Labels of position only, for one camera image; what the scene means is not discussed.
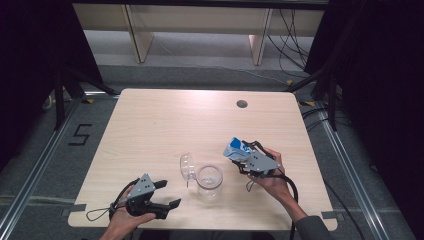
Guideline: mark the black metal stand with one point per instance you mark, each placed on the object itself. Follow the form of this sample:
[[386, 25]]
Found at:
[[61, 100], [330, 100]]

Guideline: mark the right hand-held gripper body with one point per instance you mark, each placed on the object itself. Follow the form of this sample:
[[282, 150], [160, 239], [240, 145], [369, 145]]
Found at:
[[261, 163]]

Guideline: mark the person's right hand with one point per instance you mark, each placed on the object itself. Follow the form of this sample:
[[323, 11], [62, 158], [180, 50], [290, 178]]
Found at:
[[278, 186]]

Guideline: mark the person's left hand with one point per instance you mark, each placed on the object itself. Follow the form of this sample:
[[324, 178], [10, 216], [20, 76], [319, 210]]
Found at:
[[123, 221]]

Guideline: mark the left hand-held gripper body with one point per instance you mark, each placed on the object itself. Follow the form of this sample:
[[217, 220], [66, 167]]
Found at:
[[141, 188]]

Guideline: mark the dark curtain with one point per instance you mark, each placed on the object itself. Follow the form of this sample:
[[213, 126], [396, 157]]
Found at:
[[383, 83], [30, 66]]

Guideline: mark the yellow and black tape marker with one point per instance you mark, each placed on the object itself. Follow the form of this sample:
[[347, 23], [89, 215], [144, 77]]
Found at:
[[289, 81], [307, 103]]

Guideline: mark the clear glass jar with lid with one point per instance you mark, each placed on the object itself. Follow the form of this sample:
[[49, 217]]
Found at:
[[209, 181]]

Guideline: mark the light wooden desk frame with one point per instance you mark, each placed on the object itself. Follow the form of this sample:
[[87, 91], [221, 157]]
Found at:
[[200, 20]]

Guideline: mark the metal floor rail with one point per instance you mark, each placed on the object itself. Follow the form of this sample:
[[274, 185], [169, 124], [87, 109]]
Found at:
[[36, 166], [353, 173]]

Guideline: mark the white and blue bag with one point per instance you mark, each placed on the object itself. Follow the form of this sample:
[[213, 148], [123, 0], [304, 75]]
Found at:
[[235, 151]]

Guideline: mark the grey tape strip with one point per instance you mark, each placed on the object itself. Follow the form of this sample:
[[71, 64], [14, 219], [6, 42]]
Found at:
[[329, 215], [74, 210]]

